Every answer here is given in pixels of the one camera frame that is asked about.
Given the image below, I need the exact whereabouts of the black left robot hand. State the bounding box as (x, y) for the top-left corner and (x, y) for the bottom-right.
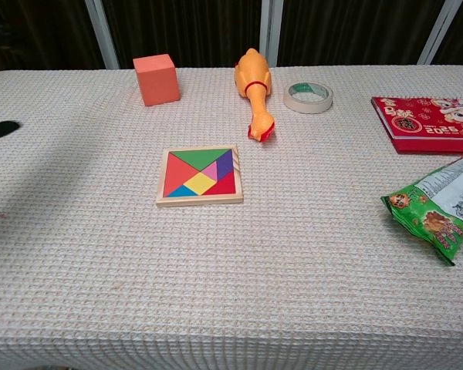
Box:
(0, 120), (21, 141)

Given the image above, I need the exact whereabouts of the green triangle tangram piece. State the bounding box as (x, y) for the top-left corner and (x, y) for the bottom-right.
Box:
(169, 149), (232, 171)

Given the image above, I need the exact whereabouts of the large orange-red tangram triangle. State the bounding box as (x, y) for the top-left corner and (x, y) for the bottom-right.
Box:
(163, 153), (199, 196)

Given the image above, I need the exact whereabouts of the blue tangram triangle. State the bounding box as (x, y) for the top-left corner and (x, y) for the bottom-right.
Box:
(166, 184), (199, 198)

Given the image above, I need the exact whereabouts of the yellow tangram square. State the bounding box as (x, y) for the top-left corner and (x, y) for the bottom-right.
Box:
(182, 171), (219, 196)

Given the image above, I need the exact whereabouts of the wooden tangram tray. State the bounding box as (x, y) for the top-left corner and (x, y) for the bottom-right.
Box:
(155, 144), (245, 208)

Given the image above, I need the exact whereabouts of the pink tangram triangle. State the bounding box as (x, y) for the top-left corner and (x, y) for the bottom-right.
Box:
(201, 160), (218, 182)

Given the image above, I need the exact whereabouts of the purple tangram parallelogram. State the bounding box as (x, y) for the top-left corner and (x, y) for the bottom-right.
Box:
(216, 149), (234, 181)

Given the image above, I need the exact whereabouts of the red wooden triangle puzzle piece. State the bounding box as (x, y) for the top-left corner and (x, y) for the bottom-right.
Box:
(204, 170), (237, 196)

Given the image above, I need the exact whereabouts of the orange foam cube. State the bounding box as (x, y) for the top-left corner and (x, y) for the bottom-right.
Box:
(133, 53), (181, 107)

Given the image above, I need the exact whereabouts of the orange rubber chicken toy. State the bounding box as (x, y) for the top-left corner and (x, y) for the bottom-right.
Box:
(233, 48), (277, 143)

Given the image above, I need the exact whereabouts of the beige masking tape roll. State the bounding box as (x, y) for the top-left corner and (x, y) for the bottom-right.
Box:
(282, 81), (334, 115)

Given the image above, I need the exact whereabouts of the red 2026 calendar book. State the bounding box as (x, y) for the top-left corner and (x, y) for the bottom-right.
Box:
(370, 95), (463, 155)

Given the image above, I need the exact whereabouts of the green snack bag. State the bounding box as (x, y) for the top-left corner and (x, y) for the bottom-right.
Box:
(380, 152), (463, 267)

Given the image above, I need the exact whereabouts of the white frame post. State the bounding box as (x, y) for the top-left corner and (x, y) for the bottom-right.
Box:
(259, 0), (283, 69)
(417, 0), (463, 66)
(85, 0), (120, 70)

